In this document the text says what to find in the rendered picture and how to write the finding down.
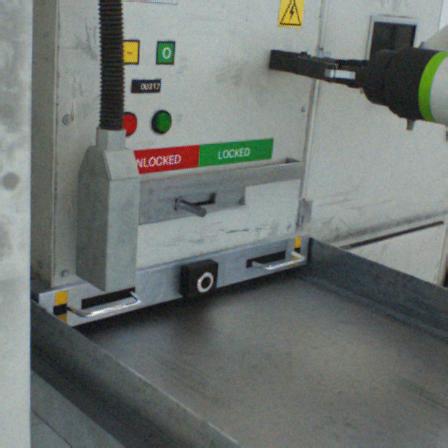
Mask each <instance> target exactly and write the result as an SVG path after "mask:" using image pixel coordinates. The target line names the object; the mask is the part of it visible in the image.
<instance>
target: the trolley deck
mask: <svg viewBox="0 0 448 448"><path fill-rule="evenodd" d="M72 328H73V329H76V330H78V331H79V332H80V333H81V334H83V335H84V336H85V337H87V338H88V339H90V340H91V341H93V342H94V343H95V344H97V346H99V347H100V348H103V349H105V350H106V351H107V352H109V353H110V354H112V355H113V356H115V358H116V359H118V360H119V361H121V362H122V363H124V364H125V365H127V366H129V367H131V368H132V369H133V370H134V371H136V372H137V373H138V374H140V375H141V376H143V377H144V378H146V379H147V380H148V381H150V382H151V383H153V384H155V385H156V386H158V387H159V388H160V389H162V390H163V391H165V392H166V393H168V394H169V396H171V397H172V398H174V399H175V400H178V401H180V402H181V403H182V404H184V405H185V406H187V408H189V409H190V410H191V411H193V412H194V413H196V414H197V415H200V416H202V417H203V418H204V419H205V420H206V421H208V422H209V423H211V424H212V425H213V426H215V427H216V428H218V429H219V430H222V431H223V432H224V433H225V434H227V435H228V436H230V437H231V438H233V439H234V440H235V441H237V442H238V443H240V444H242V445H243V446H245V447H246V448H448V342H446V341H444V340H440V339H438V338H436V337H433V336H431V335H429V334H427V333H425V332H423V331H421V330H418V329H416V328H414V327H410V326H408V325H405V324H403V323H401V322H399V321H397V320H395V319H393V318H390V317H388V316H386V315H384V314H382V313H378V312H375V311H373V310H371V309H368V308H367V307H365V306H362V305H360V304H358V303H355V302H353V301H352V300H350V299H347V298H345V297H340V296H338V295H336V294H334V293H332V292H330V291H328V290H325V289H323V288H321V287H318V286H317V285H315V284H312V283H310V282H308V281H306V280H301V279H299V278H297V277H295V276H293V275H290V274H288V273H286V272H284V271H278V272H274V273H271V274H267V275H263V276H260V277H257V278H253V279H249V280H246V281H239V282H235V283H232V284H228V285H224V286H221V287H218V288H217V290H216V292H213V293H209V294H205V295H203V296H199V297H195V298H192V299H186V298H184V297H182V298H179V299H171V300H167V301H165V302H161V303H157V304H153V305H150V306H147V307H143V308H140V309H136V310H132V311H129V312H126V313H122V314H118V315H112V316H108V317H104V318H100V319H97V320H94V321H90V322H87V323H83V324H80V325H76V326H73V327H72ZM30 410H31V411H32V412H33V413H34V414H35V415H37V416H39V417H40V418H41V419H42V420H43V421H44V422H45V424H46V425H48V426H49V427H50V428H51V429H52V430H53V431H55V432H56V433H57V434H59V435H60V436H61V437H62V439H63V440H64V441H65V442H66V443H67V444H69V445H70V446H71V447H73V448H153V447H152V446H150V445H149V444H148V443H147V442H145V441H143V440H142V439H140V438H139V437H138V435H136V434H135V433H134V432H133V431H131V430H130V429H129V428H128V427H126V426H124V425H123V424H121V422H120V421H118V420H117V419H116V418H115V417H113V416H112V415H111V414H110V413H108V412H107V411H106V410H103V408H102V407H101V406H99V405H98V404H97V403H96V402H94V401H93V400H92V399H91V398H89V397H88V396H87V395H86V394H85V393H83V392H82V391H80V390H79V389H78V388H77V387H75V386H74V385H73V384H72V383H70V382H69V380H68V379H66V378H65V377H64V376H61V375H60V374H59V373H58V372H56V371H55V370H54V369H53V368H52V367H51V366H50V365H48V364H47V363H46V362H45V361H43V360H42V359H41V358H38V357H37V355H36V354H34V353H33V352H32V351H31V350H30Z"/></svg>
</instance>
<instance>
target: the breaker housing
mask: <svg viewBox="0 0 448 448"><path fill-rule="evenodd" d="M57 47H58V0H33V32H32V58H31V207H30V255H31V279H30V280H32V279H37V278H38V279H40V280H41V281H43V282H44V283H46V285H48V286H49V287H53V241H54V175H55V111H56V61H57Z"/></svg>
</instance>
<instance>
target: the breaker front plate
mask: <svg viewBox="0 0 448 448"><path fill-rule="evenodd" d="M121 2H122V3H123V4H124V5H123V6H122V8H123V9H124V10H123V11H122V13H124V14H123V15H122V17H123V18H124V19H123V20H122V22H123V23H124V24H123V25H122V26H123V27H124V28H123V29H122V31H123V32H124V33H123V34H122V36H123V37H124V38H123V39H122V40H140V48H139V65H125V66H123V68H124V69H125V70H123V72H124V73H125V74H124V75H123V77H125V79H124V80H123V81H124V82H125V84H124V86H125V88H124V89H123V90H124V91H125V93H124V94H123V95H125V98H123V99H124V100H125V101H124V102H123V103H124V104H125V106H124V107H123V108H125V110H124V111H123V112H131V113H133V114H134V115H135V117H136V118H137V128H136V130H135V132H134V133H133V134H131V135H130V136H126V146H125V147H126V148H129V149H131V151H138V150H149V149H160V148H170V147H182V146H192V145H203V144H214V143H224V142H236V141H246V140H258V139H268V138H274V145H273V153H272V159H268V160H260V161H252V162H243V163H235V164H227V165H219V166H210V167H203V168H185V169H178V170H169V171H161V172H153V173H145V174H139V175H140V178H141V182H143V181H150V180H158V179H165V178H173V177H182V176H189V175H197V174H204V173H212V172H220V171H227V170H235V169H242V168H250V167H252V168H258V167H265V166H273V165H280V164H285V161H286V157H290V158H294V159H297V160H300V161H303V160H304V152H305V145H306V137H307V129H308V121H309V114H310V106H311V98H312V90H313V78H310V77H306V76H302V75H295V74H294V73H290V72H285V71H279V70H274V69H270V68H269V65H270V55H271V50H280V51H286V52H299V53H300V52H308V53H307V54H311V57H313V56H316V52H317V44H318V37H319V28H320V21H321V13H322V6H323V3H322V0H305V5H304V13H303V22H302V27H287V26H278V21H279V11H280V3H281V0H178V1H177V5H174V4H163V3H152V2H140V1H128V0H122V1H121ZM98 3H99V2H98V1H97V0H58V47H57V61H56V111H55V175H54V241H53V287H56V286H60V285H64V284H68V283H73V282H77V281H81V280H84V279H82V278H79V277H77V274H76V262H77V259H76V225H77V187H78V170H79V169H80V168H79V167H80V165H81V162H82V159H83V157H84V154H85V153H86V150H87V148H88V147H89V146H95V141H96V127H97V126H99V125H98V124H99V123H100V122H99V119H100V118H99V115H101V114H100V113H99V111H101V110H100V109H99V107H100V106H101V105H100V104H99V103H101V101H99V99H100V98H101V97H100V96H99V95H100V94H101V92H100V91H99V90H100V89H102V88H100V86H101V84H100V81H102V80H101V79H100V77H101V76H102V75H101V74H100V73H101V70H100V69H101V68H102V66H101V65H100V64H101V63H102V61H100V59H101V58H102V57H100V55H101V54H102V53H101V52H100V50H101V49H102V48H101V47H99V46H100V45H101V44H102V43H99V42H100V41H101V39H100V38H99V37H100V36H101V34H100V33H99V32H100V31H101V29H98V28H99V27H101V25H99V24H98V23H99V22H100V21H101V20H99V19H98V18H99V17H100V15H98V14H99V13H100V11H99V10H98V8H100V6H99V5H97V4H98ZM157 40H158V41H175V55H174V65H155V63H156V46H157ZM132 80H161V92H160V93H131V85H132ZM159 110H166V111H167V112H168V113H169V114H170V115H171V118H172V123H171V127H170V129H169V130H168V131H167V132H166V133H163V134H159V133H155V132H154V131H153V129H152V126H151V120H152V117H153V116H154V114H155V113H156V112H157V111H159ZM300 184H301V179H296V180H289V181H282V182H276V183H270V184H263V185H257V186H243V187H238V188H231V189H224V190H218V191H212V192H205V193H199V194H192V195H185V196H182V197H184V198H185V197H191V196H198V195H204V194H210V193H214V203H213V204H207V205H199V206H202V207H203V208H205V209H206V215H205V216H204V217H203V218H202V217H200V216H197V215H195V214H192V213H190V212H187V211H185V210H183V211H179V210H177V209H175V199H179V198H180V197H173V198H166V199H160V200H153V201H147V202H141V203H140V208H139V226H138V244H137V262H136V269H137V268H141V267H146V266H149V265H154V264H158V263H163V262H171V261H175V260H180V259H183V258H188V257H192V256H197V255H201V254H205V253H209V252H214V251H218V250H222V249H226V248H231V247H235V246H240V245H243V244H248V243H257V242H261V241H265V240H269V239H274V238H278V237H282V236H286V235H291V234H295V231H296V223H297V215H298V207H299V200H300V194H299V191H300Z"/></svg>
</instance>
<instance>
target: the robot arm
mask: <svg viewBox="0 0 448 448"><path fill-rule="evenodd" d="M307 53H308V52H300V53H299V52H286V51H280V50H271V55H270V65H269V68H270V69H274V70H279V71H285V72H290V73H294V74H295V75H302V76H306V77H310V78H313V79H318V80H322V81H325V82H328V83H329V84H332V83H335V84H340V85H346V86H347V87H351V88H356V89H357V88H360V87H362V88H363V92H364V95H365V97H366V99H367V100H368V101H369V102H370V103H372V104H376V105H383V106H388V108H389V109H390V111H391V112H392V113H394V114H395V115H397V117H399V119H401V118H403V119H407V127H406V130H410V131H413V126H414V123H415V122H416V121H419V120H421V121H426V122H430V123H435V124H440V125H444V126H445V127H447V129H448V24H447V25H446V26H445V27H442V28H441V30H439V31H438V32H437V33H435V34H434V35H433V36H431V37H430V38H428V39H427V40H426V41H421V44H420V45H419V46H418V48H415V47H406V48H403V49H402V50H400V51H392V50H386V49H383V50H379V51H377V52H376V53H375V54H374V55H373V56H372V57H371V58H370V59H362V60H360V59H336V58H329V57H328V56H325V57H323V58H321V57H317V56H313V57H311V54H307Z"/></svg>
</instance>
